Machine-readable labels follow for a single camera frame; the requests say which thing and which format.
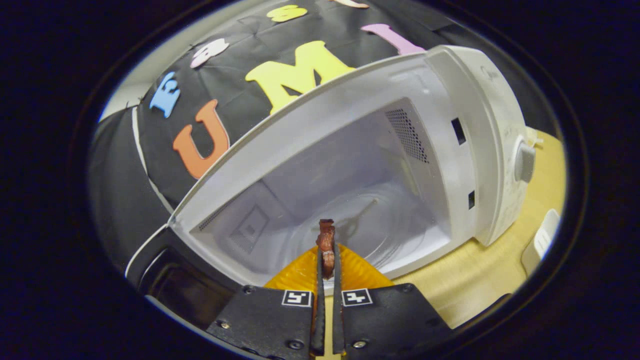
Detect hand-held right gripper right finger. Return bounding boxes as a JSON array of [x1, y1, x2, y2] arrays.
[[332, 243, 454, 358]]

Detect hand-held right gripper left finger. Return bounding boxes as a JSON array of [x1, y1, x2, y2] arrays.
[[206, 245, 327, 359]]

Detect brown meat piece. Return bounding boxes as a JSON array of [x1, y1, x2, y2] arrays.
[[316, 219, 337, 280]]

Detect white microwave oven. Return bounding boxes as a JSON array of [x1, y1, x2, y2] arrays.
[[125, 45, 539, 332]]

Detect white ribbed rectangular dish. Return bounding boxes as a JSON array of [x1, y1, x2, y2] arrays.
[[521, 208, 561, 276]]

